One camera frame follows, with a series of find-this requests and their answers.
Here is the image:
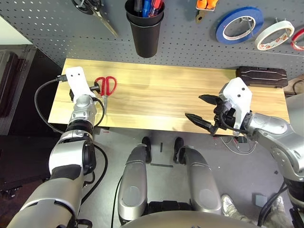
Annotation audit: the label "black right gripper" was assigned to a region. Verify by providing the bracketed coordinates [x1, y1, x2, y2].
[184, 94, 236, 135]

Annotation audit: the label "red handled scissors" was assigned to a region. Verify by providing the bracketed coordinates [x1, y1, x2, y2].
[94, 76, 118, 114]

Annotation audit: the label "orange black pliers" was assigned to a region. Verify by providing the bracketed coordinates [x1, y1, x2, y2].
[195, 0, 219, 24]

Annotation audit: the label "white tape roll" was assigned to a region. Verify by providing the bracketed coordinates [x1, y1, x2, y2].
[254, 20, 295, 51]

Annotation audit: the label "grey perforated pegboard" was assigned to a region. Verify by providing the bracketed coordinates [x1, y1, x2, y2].
[0, 0, 304, 79]

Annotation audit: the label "large black carry case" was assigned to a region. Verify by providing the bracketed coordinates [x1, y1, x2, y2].
[0, 45, 38, 136]

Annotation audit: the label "small black tool case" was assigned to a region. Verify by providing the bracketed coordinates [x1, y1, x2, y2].
[236, 66, 289, 88]

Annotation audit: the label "black plastic cup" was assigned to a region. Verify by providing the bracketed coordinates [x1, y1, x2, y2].
[124, 0, 166, 28]
[126, 14, 164, 58]

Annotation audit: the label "silver right robot leg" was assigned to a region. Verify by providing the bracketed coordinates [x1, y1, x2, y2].
[173, 137, 223, 216]

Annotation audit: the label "silver robot leg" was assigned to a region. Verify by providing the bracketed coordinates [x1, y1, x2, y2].
[173, 137, 223, 216]
[118, 136, 152, 225]

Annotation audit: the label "black cabinet on casters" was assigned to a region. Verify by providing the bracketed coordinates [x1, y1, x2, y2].
[0, 44, 69, 198]

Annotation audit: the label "blue tape roll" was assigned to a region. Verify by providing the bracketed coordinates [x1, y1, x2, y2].
[215, 6, 264, 45]

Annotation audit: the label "white sneaker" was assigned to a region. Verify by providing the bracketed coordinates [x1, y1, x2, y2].
[220, 194, 238, 217]
[269, 196, 285, 214]

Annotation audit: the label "brown side bench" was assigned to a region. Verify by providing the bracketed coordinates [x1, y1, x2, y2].
[284, 75, 304, 98]

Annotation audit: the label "small grey box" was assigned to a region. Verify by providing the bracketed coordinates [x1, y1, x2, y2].
[251, 193, 268, 207]

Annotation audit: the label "silver left robot leg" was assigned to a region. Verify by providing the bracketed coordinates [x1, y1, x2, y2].
[118, 136, 152, 225]

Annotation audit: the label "red tape roll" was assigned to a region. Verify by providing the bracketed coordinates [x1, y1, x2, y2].
[291, 27, 304, 52]

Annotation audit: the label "grey robot torso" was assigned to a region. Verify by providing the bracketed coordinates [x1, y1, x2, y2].
[121, 210, 259, 228]

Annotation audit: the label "camouflage trousers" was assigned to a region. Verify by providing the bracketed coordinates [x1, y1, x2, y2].
[228, 201, 294, 228]

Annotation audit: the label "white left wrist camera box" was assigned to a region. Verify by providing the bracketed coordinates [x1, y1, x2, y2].
[64, 66, 97, 103]

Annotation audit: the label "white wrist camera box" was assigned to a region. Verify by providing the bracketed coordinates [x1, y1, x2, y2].
[64, 66, 97, 103]
[218, 77, 253, 130]

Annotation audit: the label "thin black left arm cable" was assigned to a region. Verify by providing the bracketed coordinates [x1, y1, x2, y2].
[94, 97, 105, 128]

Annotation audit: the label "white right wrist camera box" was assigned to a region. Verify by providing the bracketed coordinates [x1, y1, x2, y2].
[218, 77, 253, 130]

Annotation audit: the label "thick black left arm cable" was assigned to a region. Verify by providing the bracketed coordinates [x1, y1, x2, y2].
[34, 75, 69, 133]

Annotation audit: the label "white floor cables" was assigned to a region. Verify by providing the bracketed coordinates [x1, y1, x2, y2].
[219, 136, 258, 156]

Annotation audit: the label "black handled scissors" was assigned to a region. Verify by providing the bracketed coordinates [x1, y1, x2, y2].
[71, 0, 119, 38]

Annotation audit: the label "blue handled screwdriver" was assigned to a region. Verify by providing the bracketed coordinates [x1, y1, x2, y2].
[142, 0, 152, 18]

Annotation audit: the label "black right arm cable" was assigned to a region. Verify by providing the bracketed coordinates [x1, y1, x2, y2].
[257, 181, 289, 227]

